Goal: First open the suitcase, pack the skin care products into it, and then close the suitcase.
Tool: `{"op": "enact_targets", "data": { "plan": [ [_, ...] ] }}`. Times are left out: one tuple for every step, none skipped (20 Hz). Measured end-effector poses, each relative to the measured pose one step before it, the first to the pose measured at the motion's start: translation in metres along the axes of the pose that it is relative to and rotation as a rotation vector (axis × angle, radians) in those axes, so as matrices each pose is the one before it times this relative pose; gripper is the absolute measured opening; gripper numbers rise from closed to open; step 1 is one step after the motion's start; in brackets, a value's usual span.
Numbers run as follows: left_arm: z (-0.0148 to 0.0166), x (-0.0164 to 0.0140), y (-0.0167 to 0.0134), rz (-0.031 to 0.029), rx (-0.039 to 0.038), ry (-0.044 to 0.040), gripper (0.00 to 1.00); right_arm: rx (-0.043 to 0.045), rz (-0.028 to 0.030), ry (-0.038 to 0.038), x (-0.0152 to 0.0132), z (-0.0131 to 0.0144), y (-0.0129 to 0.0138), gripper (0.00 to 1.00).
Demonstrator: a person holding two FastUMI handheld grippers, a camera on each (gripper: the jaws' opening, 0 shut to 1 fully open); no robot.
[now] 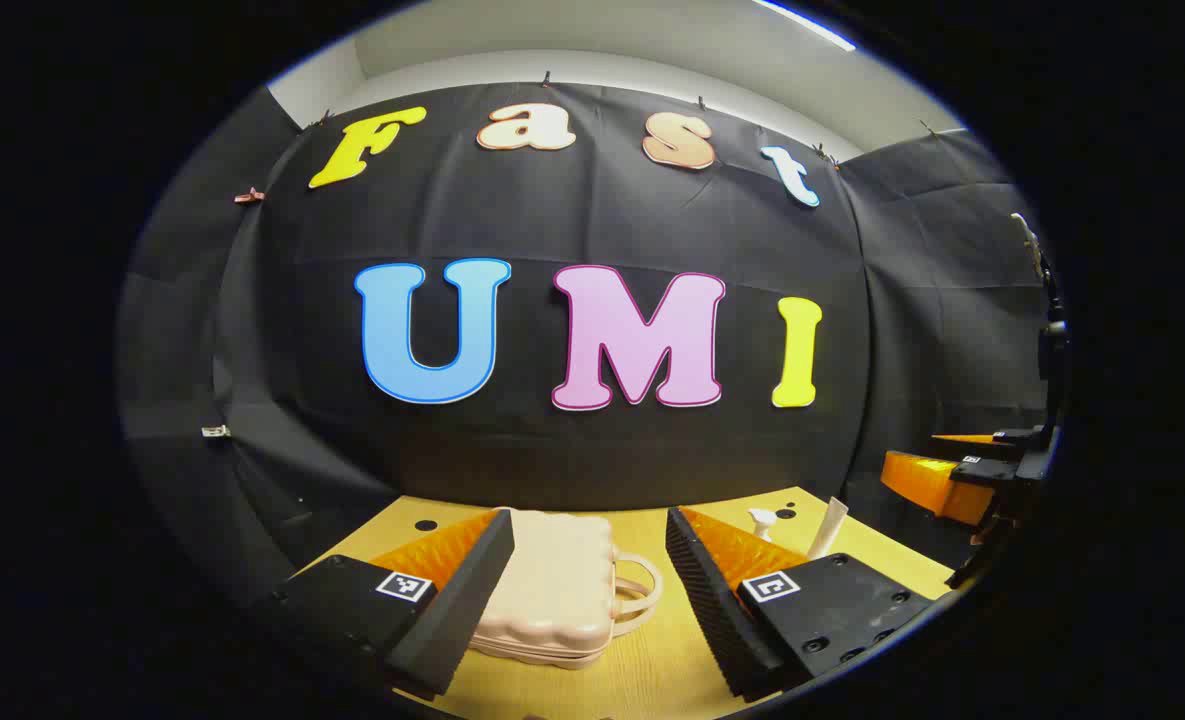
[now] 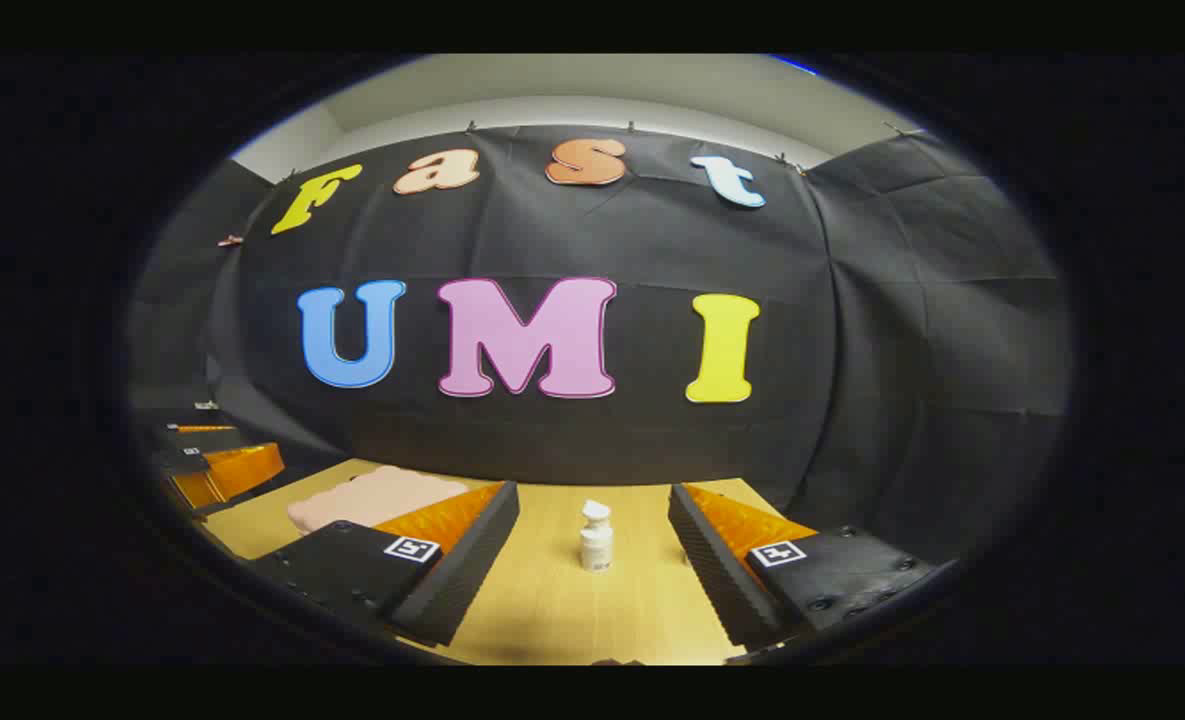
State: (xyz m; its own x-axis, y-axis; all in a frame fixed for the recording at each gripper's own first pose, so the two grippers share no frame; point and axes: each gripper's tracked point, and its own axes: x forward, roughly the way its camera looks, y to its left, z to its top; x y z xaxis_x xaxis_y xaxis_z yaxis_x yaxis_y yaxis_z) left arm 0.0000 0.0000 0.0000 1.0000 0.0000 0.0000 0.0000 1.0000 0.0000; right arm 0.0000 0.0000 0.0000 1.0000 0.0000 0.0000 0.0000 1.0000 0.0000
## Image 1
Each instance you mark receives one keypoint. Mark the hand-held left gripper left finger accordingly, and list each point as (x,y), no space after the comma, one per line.
(472,590)

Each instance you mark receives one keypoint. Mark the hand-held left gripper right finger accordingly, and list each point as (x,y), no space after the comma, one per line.
(707,590)

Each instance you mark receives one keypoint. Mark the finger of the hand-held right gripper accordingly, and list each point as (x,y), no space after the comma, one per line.
(937,485)
(1002,440)

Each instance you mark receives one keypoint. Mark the pink suitcase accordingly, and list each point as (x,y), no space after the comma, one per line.
(552,590)

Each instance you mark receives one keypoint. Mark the white squeeze tube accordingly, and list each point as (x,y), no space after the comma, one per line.
(828,530)

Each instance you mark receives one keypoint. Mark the red cloth clip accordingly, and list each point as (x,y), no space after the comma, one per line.
(249,195)

